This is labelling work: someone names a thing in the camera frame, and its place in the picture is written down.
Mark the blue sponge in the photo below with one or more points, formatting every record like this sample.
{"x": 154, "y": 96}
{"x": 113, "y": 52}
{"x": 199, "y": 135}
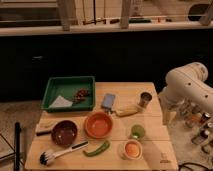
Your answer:
{"x": 108, "y": 101}

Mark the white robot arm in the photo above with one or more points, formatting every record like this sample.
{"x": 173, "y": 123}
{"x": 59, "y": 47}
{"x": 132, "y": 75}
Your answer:
{"x": 186, "y": 83}

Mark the orange bowl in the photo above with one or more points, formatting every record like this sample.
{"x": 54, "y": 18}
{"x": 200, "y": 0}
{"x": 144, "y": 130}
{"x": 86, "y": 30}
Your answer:
{"x": 98, "y": 125}

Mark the purple bowl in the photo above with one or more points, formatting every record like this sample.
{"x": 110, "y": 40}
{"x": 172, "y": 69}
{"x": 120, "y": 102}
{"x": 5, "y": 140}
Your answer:
{"x": 64, "y": 133}

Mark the dark red grape bunch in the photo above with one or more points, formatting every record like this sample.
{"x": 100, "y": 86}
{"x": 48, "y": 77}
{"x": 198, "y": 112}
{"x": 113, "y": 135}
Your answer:
{"x": 80, "y": 95}

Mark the green plastic tray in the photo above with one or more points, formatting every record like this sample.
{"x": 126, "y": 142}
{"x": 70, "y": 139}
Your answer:
{"x": 67, "y": 87}

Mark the white folded cloth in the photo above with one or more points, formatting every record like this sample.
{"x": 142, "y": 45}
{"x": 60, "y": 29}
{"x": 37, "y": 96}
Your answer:
{"x": 60, "y": 101}

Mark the green measuring cup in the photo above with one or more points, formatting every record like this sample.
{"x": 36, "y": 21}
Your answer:
{"x": 137, "y": 132}

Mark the green chili pepper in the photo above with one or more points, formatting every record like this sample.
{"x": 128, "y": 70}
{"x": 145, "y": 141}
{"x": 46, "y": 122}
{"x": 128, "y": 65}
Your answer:
{"x": 105, "y": 145}

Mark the white cup orange inside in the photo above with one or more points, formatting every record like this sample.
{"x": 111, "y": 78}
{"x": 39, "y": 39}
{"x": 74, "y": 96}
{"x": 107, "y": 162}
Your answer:
{"x": 131, "y": 150}

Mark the white dish brush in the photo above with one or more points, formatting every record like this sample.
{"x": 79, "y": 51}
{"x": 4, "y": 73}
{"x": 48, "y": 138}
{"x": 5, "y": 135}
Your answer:
{"x": 48, "y": 157}

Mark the spice bottle rack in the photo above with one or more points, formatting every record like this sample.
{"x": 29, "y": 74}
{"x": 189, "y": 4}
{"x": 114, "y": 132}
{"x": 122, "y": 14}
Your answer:
{"x": 200, "y": 121}

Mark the black metal stand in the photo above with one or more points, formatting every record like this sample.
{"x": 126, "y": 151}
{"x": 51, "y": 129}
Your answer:
{"x": 15, "y": 153}

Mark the black handled knife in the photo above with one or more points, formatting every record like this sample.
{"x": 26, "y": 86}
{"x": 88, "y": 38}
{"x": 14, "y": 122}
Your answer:
{"x": 44, "y": 128}

